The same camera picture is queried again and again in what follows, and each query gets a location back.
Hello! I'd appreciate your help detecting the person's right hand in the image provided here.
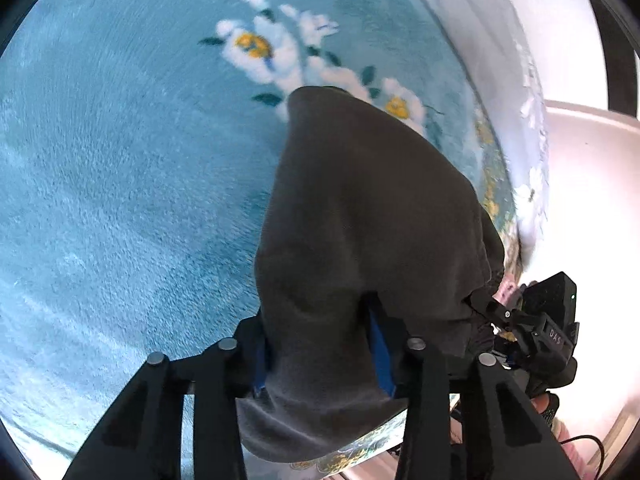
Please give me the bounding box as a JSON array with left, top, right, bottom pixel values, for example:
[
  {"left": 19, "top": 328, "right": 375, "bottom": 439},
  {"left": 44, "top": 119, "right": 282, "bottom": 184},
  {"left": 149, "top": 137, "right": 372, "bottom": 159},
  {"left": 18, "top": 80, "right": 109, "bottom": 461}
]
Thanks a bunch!
[{"left": 532, "top": 392, "right": 560, "bottom": 429}]

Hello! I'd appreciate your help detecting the light blue daisy quilt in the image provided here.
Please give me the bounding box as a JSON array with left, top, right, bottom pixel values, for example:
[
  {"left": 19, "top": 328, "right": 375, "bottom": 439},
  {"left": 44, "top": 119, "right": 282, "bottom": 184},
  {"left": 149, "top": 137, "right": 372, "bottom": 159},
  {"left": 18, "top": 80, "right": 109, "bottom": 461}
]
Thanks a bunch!
[{"left": 424, "top": 0, "right": 548, "bottom": 266}]

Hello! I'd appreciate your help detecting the dark grey sweatshirt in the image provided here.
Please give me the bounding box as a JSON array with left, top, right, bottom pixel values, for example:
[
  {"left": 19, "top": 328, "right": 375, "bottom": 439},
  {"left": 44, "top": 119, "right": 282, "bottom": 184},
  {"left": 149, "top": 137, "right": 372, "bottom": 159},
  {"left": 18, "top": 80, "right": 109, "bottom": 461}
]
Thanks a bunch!
[{"left": 238, "top": 87, "right": 504, "bottom": 463}]

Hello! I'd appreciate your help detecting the pink folded garment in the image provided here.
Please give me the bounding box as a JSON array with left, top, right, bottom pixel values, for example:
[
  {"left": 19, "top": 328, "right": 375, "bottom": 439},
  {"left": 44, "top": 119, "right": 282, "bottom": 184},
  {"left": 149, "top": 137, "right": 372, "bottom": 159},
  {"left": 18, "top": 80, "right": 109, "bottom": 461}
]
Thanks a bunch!
[{"left": 494, "top": 273, "right": 526, "bottom": 310}]

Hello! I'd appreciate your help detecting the teal floral bed blanket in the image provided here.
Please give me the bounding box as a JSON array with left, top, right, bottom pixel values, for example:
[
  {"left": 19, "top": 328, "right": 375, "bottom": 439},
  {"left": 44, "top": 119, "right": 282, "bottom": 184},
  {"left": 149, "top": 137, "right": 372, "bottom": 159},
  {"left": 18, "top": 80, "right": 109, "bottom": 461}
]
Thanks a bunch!
[{"left": 1, "top": 0, "right": 520, "bottom": 479}]

